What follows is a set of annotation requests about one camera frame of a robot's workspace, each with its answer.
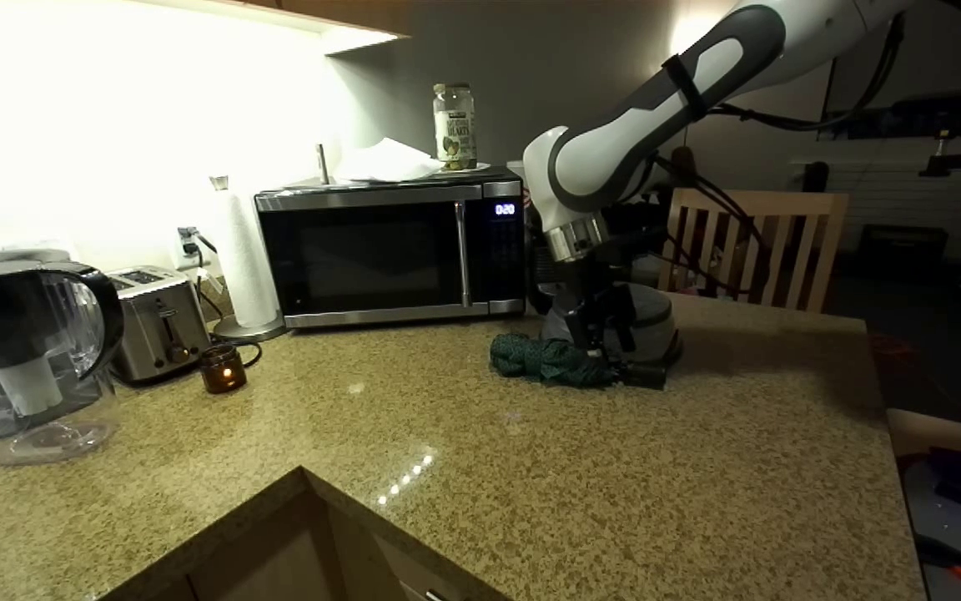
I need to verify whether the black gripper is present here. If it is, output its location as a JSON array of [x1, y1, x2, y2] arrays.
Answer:
[[549, 249, 644, 359]]

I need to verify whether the green umbrella black handle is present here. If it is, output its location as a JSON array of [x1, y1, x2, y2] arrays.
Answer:
[[488, 328, 672, 392]]

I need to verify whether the wooden slatted chair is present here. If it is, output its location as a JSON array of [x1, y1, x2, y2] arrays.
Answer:
[[652, 182, 852, 318]]

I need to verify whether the black steel microwave oven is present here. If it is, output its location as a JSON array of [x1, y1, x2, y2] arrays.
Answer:
[[251, 172, 531, 335]]

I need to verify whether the glass jar with label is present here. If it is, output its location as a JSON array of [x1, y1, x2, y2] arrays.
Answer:
[[427, 79, 481, 172]]

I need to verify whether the crumpled white paper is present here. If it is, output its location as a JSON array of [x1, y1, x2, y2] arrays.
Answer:
[[332, 134, 447, 186]]

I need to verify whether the white paper towel roll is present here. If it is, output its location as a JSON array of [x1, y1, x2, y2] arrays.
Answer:
[[205, 172, 287, 341]]

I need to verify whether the small dark mug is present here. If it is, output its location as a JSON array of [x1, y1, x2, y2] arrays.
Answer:
[[195, 337, 268, 396]]

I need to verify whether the silver toaster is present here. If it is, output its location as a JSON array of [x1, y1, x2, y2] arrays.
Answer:
[[107, 264, 212, 388]]

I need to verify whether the clear water filter pitcher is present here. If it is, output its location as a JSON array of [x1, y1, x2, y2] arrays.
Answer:
[[0, 247, 129, 469]]

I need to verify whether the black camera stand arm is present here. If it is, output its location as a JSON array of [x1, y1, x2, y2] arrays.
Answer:
[[844, 83, 961, 181]]

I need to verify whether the wall outlet with plug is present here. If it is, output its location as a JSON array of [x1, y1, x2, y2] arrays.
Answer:
[[169, 223, 219, 275]]

